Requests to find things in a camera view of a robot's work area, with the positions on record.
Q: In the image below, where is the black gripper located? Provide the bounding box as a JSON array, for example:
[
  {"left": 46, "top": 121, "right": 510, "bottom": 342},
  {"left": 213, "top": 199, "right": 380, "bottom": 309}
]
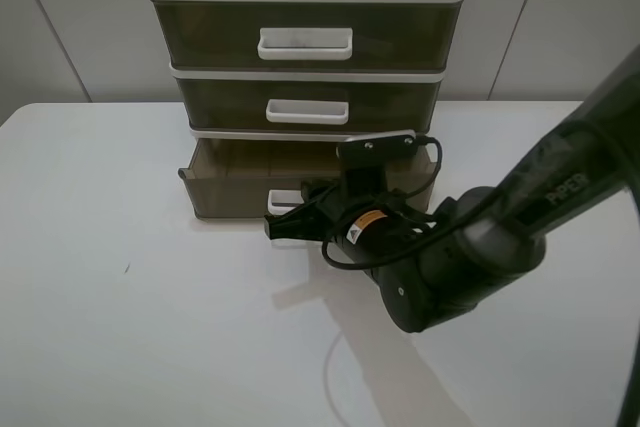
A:
[{"left": 264, "top": 166, "right": 431, "bottom": 263}]

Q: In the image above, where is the brown translucent drawer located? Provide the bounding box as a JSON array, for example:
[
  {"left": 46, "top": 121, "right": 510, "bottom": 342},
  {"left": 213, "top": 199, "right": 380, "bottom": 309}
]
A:
[{"left": 177, "top": 136, "right": 436, "bottom": 221}]

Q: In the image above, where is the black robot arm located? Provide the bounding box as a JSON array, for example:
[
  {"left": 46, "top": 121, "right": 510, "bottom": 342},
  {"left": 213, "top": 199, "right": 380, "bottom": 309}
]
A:
[{"left": 265, "top": 52, "right": 639, "bottom": 333}]

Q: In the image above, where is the middle dark translucent drawer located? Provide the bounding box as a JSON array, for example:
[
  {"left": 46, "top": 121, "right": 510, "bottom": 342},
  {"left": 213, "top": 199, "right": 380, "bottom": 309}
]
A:
[{"left": 177, "top": 79, "right": 440, "bottom": 132}]

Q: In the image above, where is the dark translucent drawer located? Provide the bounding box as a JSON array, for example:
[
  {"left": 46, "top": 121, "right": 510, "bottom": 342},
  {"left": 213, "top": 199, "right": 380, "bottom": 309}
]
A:
[
  {"left": 177, "top": 79, "right": 440, "bottom": 132},
  {"left": 154, "top": 1, "right": 460, "bottom": 72}
]

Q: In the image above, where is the top dark translucent drawer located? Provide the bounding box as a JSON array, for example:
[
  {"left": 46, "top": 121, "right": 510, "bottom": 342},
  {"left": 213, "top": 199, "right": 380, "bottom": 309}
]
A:
[{"left": 154, "top": 1, "right": 460, "bottom": 72}]

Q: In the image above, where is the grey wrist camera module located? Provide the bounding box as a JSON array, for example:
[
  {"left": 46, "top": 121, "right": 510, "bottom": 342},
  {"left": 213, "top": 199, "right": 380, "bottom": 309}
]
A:
[{"left": 336, "top": 130, "right": 420, "bottom": 169}]

